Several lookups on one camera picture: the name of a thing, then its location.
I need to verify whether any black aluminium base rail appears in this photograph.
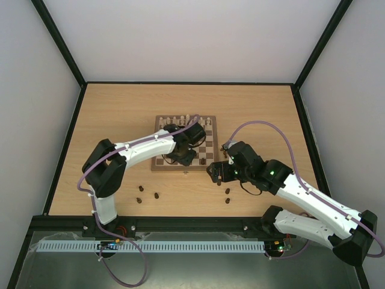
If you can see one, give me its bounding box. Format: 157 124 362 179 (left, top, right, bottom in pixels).
82 216 297 238

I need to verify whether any grey slotted cable duct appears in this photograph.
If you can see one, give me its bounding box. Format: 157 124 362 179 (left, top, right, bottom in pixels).
36 240 265 253

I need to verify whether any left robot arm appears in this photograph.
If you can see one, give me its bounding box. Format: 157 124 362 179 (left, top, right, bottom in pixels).
77 121 206 225

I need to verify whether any wooden chess board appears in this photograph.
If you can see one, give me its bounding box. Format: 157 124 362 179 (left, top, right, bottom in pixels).
151 115 219 174

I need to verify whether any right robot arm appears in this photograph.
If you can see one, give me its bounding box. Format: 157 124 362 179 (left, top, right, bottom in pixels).
206 141 377 266

